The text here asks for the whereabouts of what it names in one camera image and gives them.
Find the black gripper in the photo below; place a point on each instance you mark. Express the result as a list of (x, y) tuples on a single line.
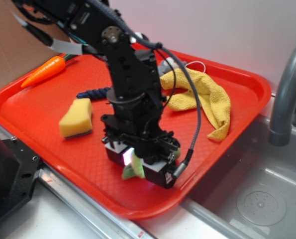
[(149, 142)]

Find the green plush animal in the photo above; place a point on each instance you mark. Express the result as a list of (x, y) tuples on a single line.
[(135, 166)]

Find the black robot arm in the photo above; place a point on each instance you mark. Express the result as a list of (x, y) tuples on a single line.
[(91, 27)]

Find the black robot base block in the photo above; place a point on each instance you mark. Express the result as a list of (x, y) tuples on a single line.
[(19, 168)]

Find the yellow sponge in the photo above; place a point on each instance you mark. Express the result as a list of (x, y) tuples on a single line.
[(78, 119)]

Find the red plastic tray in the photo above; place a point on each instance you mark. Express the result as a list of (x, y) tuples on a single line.
[(33, 115)]

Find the grey plush mouse toy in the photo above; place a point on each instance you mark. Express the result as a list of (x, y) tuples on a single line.
[(167, 65)]

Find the yellow microfibre cloth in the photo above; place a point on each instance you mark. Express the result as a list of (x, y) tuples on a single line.
[(213, 98)]

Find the grey sink basin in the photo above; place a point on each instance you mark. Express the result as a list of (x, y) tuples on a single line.
[(250, 192)]

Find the orange toy carrot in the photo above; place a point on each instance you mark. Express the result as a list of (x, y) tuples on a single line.
[(45, 71)]

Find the grey faucet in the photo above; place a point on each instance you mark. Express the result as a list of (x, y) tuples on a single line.
[(283, 115)]

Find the brown cardboard panel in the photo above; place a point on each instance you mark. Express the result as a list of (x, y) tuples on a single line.
[(20, 51)]

